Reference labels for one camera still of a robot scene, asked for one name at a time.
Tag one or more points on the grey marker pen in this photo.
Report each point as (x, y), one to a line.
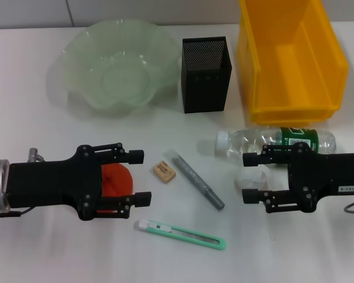
(194, 179)

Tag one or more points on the pale green wavy fruit plate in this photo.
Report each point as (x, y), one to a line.
(121, 79)

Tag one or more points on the yellow plastic bin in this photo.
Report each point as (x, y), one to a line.
(298, 73)

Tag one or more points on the black mesh pen holder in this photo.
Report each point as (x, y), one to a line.
(206, 85)

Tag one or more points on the orange fruit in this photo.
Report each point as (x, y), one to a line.
(118, 179)

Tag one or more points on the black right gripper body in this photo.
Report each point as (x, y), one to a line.
(327, 174)

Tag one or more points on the green utility knife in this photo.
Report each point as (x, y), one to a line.
(180, 234)

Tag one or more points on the white paper ball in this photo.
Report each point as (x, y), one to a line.
(253, 177)

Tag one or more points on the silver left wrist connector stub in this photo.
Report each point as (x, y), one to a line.
(35, 154)

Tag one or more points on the tan eraser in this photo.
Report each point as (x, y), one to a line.
(164, 172)

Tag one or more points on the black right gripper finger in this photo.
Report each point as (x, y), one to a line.
(253, 197)
(253, 159)

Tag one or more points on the clear green-label water bottle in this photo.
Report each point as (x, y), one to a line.
(239, 141)

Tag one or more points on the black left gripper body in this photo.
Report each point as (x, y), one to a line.
(53, 182)

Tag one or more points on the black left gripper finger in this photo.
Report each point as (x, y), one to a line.
(135, 157)
(141, 199)

